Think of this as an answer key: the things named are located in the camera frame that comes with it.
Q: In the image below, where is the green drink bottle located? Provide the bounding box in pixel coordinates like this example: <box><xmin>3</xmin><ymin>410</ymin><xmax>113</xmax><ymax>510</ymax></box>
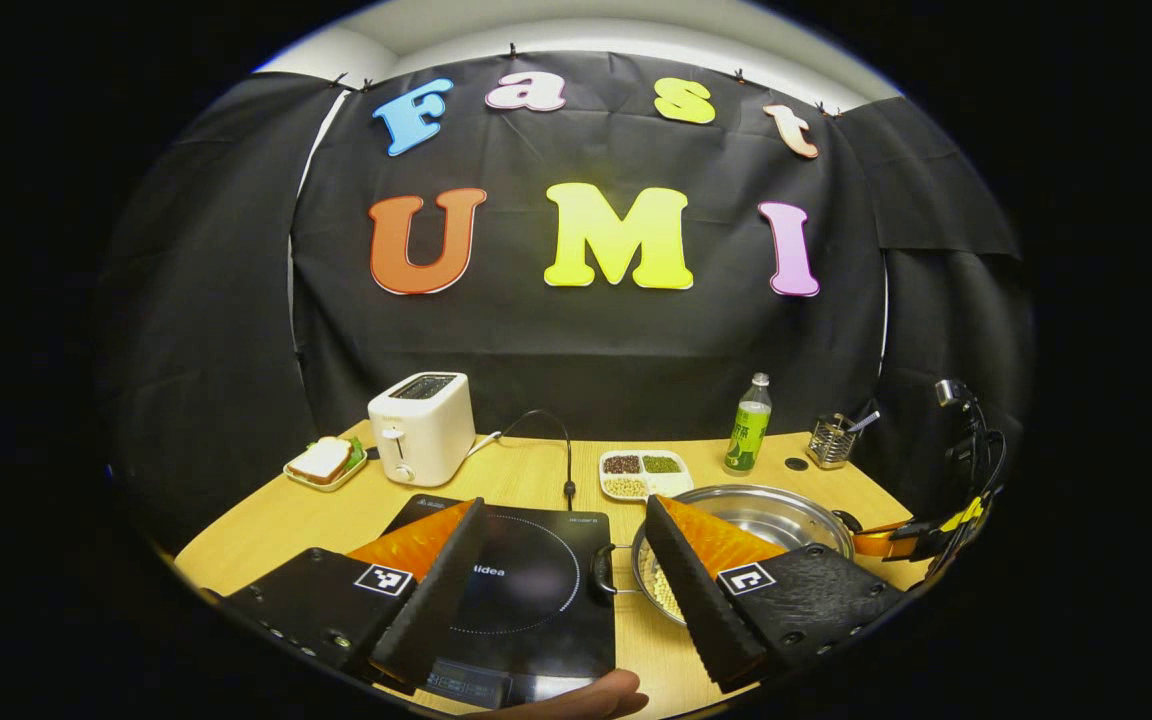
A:
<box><xmin>723</xmin><ymin>373</ymin><xmax>773</xmax><ymax>477</ymax></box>

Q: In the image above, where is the pile of soybeans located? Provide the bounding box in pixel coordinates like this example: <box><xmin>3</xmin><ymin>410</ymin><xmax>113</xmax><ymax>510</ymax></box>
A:
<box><xmin>644</xmin><ymin>560</ymin><xmax>685</xmax><ymax>619</ymax></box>

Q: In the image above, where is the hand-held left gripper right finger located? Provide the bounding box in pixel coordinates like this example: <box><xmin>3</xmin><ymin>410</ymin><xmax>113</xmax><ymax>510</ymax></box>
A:
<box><xmin>644</xmin><ymin>494</ymin><xmax>907</xmax><ymax>694</ymax></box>

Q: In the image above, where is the black induction cooktop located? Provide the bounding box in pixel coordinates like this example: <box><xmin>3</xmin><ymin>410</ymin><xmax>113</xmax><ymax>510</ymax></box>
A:
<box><xmin>381</xmin><ymin>495</ymin><xmax>617</xmax><ymax>709</ymax></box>

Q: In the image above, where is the sandwich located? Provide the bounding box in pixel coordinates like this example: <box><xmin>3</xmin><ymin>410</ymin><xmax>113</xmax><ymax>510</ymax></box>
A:
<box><xmin>288</xmin><ymin>436</ymin><xmax>365</xmax><ymax>486</ymax></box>

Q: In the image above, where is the white toaster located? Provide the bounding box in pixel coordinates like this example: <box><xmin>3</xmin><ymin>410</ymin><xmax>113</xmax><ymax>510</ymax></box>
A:
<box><xmin>368</xmin><ymin>372</ymin><xmax>477</xmax><ymax>488</ymax></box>

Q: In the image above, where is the stainless steel pot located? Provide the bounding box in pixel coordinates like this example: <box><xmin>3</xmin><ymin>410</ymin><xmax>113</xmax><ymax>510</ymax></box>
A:
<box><xmin>591</xmin><ymin>485</ymin><xmax>862</xmax><ymax>626</ymax></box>

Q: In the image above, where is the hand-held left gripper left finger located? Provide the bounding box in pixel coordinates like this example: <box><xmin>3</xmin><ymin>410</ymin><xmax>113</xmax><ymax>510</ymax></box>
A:
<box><xmin>221</xmin><ymin>497</ymin><xmax>485</xmax><ymax>696</ymax></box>

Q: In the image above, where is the wire mesh utensil holder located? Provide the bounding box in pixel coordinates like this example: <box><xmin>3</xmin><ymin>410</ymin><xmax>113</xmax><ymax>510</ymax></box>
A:
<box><xmin>806</xmin><ymin>412</ymin><xmax>859</xmax><ymax>471</ymax></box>

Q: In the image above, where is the small sandwich plate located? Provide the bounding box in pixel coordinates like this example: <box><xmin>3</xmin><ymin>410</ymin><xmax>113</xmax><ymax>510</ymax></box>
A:
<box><xmin>284</xmin><ymin>436</ymin><xmax>369</xmax><ymax>493</ymax></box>

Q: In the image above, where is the white compartment dish with beans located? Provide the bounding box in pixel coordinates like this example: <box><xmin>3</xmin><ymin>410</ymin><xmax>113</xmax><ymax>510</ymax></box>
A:
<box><xmin>599</xmin><ymin>449</ymin><xmax>694</xmax><ymax>503</ymax></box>

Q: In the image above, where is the black power cable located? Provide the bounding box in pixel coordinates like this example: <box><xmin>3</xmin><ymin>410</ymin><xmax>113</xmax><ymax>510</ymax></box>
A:
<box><xmin>496</xmin><ymin>408</ymin><xmax>577</xmax><ymax>511</ymax></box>

